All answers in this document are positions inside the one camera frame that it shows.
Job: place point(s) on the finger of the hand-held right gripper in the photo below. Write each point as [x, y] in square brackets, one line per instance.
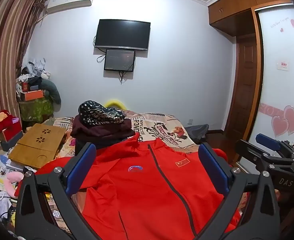
[249, 151]
[268, 141]

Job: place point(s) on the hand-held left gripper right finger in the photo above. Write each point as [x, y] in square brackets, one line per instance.
[213, 170]

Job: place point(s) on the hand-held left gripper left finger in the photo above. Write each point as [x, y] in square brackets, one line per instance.
[80, 170]

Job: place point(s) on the red zip jacket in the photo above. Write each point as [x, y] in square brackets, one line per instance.
[137, 195]

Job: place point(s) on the grey bag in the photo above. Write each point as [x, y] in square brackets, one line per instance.
[198, 133]

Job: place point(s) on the wooden lap desk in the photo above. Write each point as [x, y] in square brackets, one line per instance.
[37, 150]

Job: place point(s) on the white heart-print sliding door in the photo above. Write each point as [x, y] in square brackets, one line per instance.
[281, 92]

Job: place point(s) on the brown wooden door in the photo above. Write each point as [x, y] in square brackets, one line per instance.
[244, 87]

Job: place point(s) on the black white patterned garment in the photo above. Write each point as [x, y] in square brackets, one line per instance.
[99, 113]

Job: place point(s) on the printed bed sheet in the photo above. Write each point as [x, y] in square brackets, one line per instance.
[161, 127]

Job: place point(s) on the pink plush toy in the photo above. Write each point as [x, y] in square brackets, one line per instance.
[13, 180]

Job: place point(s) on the yellow curved tube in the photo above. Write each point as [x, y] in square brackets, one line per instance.
[114, 103]

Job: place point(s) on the white red door label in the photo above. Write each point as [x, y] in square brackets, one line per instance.
[283, 66]

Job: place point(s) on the pile of books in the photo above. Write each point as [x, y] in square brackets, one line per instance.
[2, 167]

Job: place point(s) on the grey green pillow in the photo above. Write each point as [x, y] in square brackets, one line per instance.
[52, 90]

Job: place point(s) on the orange box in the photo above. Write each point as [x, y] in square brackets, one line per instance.
[32, 95]

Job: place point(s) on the small red box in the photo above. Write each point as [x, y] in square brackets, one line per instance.
[25, 87]

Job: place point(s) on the pile of white clutter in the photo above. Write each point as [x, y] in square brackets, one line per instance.
[36, 67]

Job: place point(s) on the wooden wardrobe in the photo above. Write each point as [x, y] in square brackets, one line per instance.
[236, 7]

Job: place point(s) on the striped brown curtain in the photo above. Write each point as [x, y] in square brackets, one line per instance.
[7, 42]

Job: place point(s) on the white air conditioner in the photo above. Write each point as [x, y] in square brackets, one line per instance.
[69, 1]

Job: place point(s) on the white wall outlet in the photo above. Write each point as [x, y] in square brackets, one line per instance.
[190, 121]

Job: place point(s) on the small black wall monitor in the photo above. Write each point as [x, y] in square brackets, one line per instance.
[119, 60]

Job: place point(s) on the black wall television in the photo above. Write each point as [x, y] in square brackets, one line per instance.
[122, 33]

